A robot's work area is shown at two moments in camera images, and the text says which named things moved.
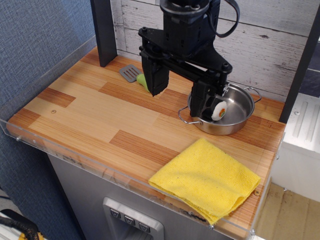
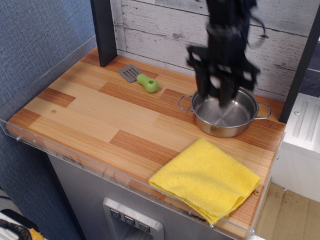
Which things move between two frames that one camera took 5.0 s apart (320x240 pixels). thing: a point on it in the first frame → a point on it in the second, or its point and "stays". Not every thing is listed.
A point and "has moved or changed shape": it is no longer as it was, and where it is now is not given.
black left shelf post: (104, 29) stays
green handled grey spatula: (132, 74) stays
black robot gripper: (187, 40) → (227, 26)
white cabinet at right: (297, 169) stays
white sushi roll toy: (218, 109) has moved or changed shape
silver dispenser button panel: (124, 222) stays
